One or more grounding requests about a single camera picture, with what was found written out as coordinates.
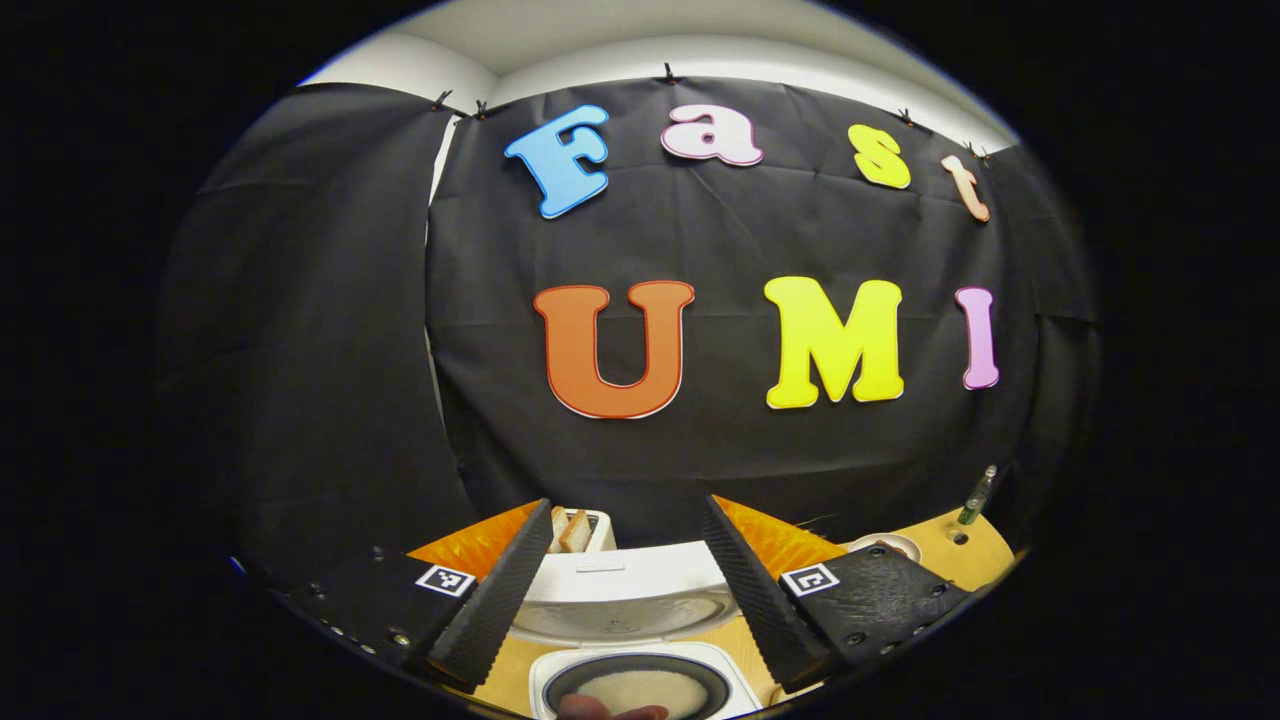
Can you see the white rice cooker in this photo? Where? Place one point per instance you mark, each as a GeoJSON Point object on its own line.
{"type": "Point", "coordinates": [620, 590]}

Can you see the white toaster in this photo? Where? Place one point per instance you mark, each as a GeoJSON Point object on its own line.
{"type": "Point", "coordinates": [603, 530]}

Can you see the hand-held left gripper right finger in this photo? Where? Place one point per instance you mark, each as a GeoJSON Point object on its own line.
{"type": "Point", "coordinates": [755, 600]}

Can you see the toast bread slice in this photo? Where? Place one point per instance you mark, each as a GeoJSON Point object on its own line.
{"type": "Point", "coordinates": [557, 530]}
{"type": "Point", "coordinates": [577, 532]}

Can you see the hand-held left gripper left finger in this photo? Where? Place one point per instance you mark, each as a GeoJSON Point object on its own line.
{"type": "Point", "coordinates": [495, 610]}

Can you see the black backdrop cloth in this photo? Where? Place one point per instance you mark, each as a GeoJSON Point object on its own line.
{"type": "Point", "coordinates": [720, 440]}

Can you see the white round plate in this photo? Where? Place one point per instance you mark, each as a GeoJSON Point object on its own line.
{"type": "Point", "coordinates": [900, 543]}

